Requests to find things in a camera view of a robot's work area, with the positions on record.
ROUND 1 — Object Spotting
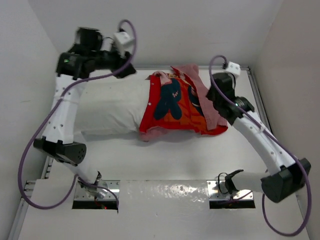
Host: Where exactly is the white pillow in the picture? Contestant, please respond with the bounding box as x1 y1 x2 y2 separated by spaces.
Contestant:
74 77 151 135

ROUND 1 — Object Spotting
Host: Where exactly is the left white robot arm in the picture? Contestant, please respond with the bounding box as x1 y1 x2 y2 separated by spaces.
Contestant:
33 27 137 184

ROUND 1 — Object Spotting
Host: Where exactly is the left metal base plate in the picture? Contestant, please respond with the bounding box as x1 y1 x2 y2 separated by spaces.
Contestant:
73 180 120 202

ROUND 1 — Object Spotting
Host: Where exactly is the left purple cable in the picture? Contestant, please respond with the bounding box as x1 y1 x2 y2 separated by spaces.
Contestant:
17 19 139 210

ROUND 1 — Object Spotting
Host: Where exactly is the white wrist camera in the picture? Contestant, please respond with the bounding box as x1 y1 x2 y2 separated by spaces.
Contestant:
223 61 241 78
113 31 135 51

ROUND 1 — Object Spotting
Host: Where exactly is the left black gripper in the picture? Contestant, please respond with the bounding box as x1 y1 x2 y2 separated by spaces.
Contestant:
90 42 136 79

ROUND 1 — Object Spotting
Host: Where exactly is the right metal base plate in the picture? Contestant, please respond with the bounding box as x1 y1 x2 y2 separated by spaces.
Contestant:
207 179 254 203

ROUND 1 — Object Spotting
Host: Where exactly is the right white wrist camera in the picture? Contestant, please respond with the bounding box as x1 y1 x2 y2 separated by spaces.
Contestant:
223 61 241 78

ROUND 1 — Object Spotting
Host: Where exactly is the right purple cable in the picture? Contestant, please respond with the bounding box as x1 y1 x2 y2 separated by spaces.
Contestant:
208 54 313 236

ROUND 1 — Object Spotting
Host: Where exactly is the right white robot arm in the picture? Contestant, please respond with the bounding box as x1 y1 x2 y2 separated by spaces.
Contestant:
206 72 312 203

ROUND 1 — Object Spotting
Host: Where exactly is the red patterned pillowcase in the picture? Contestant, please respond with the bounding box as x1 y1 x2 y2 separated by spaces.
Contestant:
139 64 228 142

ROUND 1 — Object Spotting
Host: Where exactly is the purple cable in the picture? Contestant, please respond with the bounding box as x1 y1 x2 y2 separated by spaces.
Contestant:
208 54 313 236
17 19 139 210

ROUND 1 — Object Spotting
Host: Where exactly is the metal base plate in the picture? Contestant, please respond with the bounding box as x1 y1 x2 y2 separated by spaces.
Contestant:
207 179 254 203
73 180 120 202

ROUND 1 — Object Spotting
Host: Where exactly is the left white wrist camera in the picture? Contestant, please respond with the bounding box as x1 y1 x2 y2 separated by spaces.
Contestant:
113 31 135 51

